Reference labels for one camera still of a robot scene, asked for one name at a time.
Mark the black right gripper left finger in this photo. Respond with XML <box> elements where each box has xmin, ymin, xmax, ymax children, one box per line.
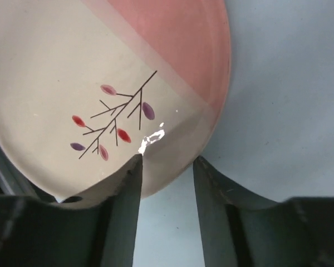
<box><xmin>0</xmin><ymin>154</ymin><xmax>143</xmax><ymax>266</ymax></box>

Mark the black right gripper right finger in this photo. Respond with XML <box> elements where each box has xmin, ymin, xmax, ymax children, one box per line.
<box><xmin>193</xmin><ymin>157</ymin><xmax>334</xmax><ymax>266</ymax></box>

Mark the pink beige leaf plate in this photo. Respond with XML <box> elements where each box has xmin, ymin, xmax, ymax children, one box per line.
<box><xmin>0</xmin><ymin>1</ymin><xmax>231</xmax><ymax>199</ymax></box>

